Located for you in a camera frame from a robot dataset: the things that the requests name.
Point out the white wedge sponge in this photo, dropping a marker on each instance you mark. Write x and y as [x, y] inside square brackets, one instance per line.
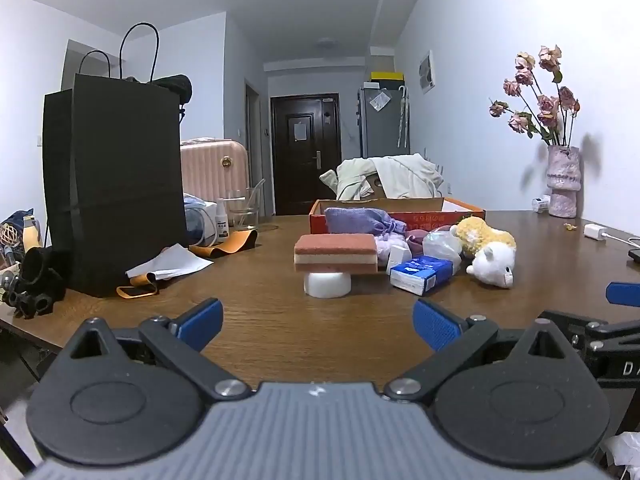
[399, 257]

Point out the wicker ball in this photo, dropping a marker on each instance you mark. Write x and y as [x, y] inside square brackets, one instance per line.
[9, 236]

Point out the white umbrella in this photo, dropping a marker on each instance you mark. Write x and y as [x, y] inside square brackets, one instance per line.
[403, 115]

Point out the yellow and white plush toy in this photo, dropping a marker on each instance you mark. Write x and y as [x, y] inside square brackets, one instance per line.
[492, 260]

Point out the glass jar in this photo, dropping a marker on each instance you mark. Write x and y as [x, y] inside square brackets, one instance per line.
[245, 210]

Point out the small white bottle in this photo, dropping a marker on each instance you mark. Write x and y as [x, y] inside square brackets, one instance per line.
[540, 204]

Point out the orange cardboard box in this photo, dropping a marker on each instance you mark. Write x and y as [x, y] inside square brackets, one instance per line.
[430, 219]

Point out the wooden chair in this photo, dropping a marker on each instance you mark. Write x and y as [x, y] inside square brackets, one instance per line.
[377, 187]

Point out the white plastic bag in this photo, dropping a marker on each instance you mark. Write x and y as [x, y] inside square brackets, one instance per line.
[625, 455]

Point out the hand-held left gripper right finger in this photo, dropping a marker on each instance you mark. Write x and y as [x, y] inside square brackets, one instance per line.
[437, 325]

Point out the dark brown door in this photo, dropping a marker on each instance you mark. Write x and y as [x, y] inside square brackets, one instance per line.
[300, 175]

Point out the plastic sleeve on refrigerator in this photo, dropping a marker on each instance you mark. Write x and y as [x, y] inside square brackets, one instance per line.
[379, 101]

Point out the clear plastic bag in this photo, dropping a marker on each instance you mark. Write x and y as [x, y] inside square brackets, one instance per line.
[441, 246]

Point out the grey refrigerator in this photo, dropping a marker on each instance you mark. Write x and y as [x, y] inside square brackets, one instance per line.
[380, 132]

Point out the black phone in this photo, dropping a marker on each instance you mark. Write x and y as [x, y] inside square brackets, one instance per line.
[635, 255]

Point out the grey side door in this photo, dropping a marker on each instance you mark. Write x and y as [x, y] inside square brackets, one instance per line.
[252, 150]

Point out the blue tissue pack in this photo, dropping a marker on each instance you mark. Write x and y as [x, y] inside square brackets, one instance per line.
[420, 274]

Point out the white paper sheet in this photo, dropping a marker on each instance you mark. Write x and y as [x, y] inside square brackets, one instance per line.
[170, 262]

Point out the blue face mask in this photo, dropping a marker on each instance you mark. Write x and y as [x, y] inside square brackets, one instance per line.
[196, 202]

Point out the pink suitcase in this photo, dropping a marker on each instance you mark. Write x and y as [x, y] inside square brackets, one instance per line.
[210, 165]

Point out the white paper on door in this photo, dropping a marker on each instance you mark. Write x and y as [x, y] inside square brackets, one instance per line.
[300, 131]

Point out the yellow box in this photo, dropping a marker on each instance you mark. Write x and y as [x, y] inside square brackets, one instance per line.
[386, 77]

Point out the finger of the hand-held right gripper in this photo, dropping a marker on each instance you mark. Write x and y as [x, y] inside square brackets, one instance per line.
[615, 355]
[625, 293]

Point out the mauve satin scrunchie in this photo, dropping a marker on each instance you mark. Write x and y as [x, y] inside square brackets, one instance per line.
[416, 242]

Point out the pink and beige sponge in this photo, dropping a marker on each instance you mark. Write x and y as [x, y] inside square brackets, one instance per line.
[335, 252]

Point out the white spray bottle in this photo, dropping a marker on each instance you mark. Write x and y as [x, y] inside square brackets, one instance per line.
[222, 225]

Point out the dried pink roses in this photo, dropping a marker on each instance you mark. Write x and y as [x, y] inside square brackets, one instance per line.
[547, 105]

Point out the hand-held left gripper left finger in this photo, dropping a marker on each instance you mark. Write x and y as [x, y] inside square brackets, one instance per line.
[202, 321]

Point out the cream jacket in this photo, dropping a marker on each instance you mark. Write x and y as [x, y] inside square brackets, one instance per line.
[400, 172]

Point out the pink vase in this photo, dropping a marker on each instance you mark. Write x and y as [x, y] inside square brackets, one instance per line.
[563, 185]

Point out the lilac fuzzy cloth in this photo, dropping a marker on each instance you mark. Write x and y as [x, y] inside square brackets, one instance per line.
[384, 247]

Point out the black clamp mount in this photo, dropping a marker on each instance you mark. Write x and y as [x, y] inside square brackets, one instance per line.
[27, 305]

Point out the white charger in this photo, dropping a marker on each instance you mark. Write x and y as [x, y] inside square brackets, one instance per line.
[595, 231]

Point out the black paper bag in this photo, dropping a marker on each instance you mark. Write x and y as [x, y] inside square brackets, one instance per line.
[115, 185]

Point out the purple woven pouch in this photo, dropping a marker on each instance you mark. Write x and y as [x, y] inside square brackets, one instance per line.
[355, 220]

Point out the white foam cylinder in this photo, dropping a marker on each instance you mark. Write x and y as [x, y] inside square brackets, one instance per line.
[327, 285]

